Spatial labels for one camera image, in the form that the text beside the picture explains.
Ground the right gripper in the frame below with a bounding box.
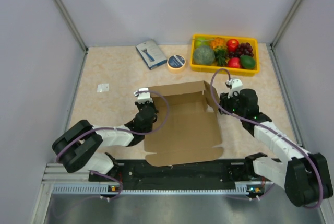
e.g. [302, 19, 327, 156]
[216, 89, 246, 117]

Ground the brown cardboard box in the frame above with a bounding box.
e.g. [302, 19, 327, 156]
[144, 81, 224, 167]

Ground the small clear plastic bag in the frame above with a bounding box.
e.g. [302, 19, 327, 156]
[97, 84, 109, 92]

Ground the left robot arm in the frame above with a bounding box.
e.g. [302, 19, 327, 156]
[52, 99, 158, 181]

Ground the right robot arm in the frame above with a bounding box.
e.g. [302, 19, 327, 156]
[219, 89, 333, 207]

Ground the razor package box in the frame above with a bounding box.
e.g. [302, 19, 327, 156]
[135, 39, 167, 70]

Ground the red apple in front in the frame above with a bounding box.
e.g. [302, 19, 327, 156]
[227, 57, 242, 69]

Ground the red apple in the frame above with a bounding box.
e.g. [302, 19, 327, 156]
[226, 39, 239, 52]
[227, 57, 242, 69]

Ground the green avocado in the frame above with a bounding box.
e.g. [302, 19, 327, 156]
[240, 55, 256, 69]

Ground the yellow plastic tray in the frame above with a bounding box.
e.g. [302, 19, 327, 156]
[190, 33, 260, 76]

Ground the yellow tape roll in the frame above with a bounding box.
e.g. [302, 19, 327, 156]
[167, 55, 186, 73]

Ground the dark purple grape bunch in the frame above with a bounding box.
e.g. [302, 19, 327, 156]
[228, 42, 254, 58]

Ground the red apple at back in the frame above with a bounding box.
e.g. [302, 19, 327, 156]
[226, 39, 239, 52]

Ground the green netted melon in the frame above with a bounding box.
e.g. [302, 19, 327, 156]
[193, 45, 215, 65]

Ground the orange pineapple with leaves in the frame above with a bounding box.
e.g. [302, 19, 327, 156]
[210, 37, 228, 67]

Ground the green apple with stem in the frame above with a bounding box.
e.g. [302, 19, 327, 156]
[193, 37, 213, 48]

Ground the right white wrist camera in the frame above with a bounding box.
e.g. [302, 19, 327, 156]
[225, 78, 243, 99]

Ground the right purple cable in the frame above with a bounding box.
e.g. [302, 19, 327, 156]
[210, 68, 326, 209]

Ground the purple cable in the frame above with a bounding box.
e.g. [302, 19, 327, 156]
[54, 91, 171, 204]
[210, 68, 326, 209]

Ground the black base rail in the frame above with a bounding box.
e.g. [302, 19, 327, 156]
[88, 159, 277, 196]

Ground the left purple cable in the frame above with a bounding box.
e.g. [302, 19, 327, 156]
[54, 91, 171, 204]

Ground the right aluminium frame post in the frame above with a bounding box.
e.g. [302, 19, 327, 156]
[269, 0, 304, 50]

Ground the aluminium frame post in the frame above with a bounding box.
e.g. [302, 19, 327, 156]
[53, 0, 88, 53]
[269, 0, 304, 50]

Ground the left aluminium frame post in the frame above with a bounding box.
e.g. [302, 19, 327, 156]
[53, 0, 88, 53]

